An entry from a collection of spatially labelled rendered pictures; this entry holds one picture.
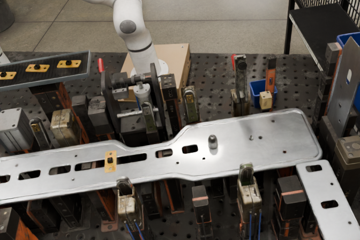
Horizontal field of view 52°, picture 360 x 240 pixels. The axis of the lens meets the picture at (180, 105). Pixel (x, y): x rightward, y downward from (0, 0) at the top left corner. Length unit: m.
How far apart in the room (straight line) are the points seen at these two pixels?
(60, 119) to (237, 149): 0.60
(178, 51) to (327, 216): 1.12
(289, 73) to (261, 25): 1.60
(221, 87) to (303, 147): 0.72
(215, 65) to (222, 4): 1.89
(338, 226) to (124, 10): 1.05
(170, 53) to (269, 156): 0.90
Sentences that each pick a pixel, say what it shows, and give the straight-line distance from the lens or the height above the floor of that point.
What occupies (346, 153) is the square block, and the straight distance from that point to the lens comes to 1.16.
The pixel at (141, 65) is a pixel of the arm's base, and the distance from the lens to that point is 1.71.
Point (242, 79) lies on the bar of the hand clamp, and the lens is 1.24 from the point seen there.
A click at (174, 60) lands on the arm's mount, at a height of 0.81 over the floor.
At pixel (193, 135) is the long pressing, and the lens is 1.25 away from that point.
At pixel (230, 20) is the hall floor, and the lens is 3.55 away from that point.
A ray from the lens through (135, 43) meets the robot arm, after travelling 1.62.
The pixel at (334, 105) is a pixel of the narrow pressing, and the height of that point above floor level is 1.08.
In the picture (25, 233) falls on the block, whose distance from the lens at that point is 1.33.
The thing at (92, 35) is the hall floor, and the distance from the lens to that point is 3.70.
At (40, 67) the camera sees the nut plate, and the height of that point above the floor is 1.16.
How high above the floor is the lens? 1.97
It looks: 46 degrees down
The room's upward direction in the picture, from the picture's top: 10 degrees counter-clockwise
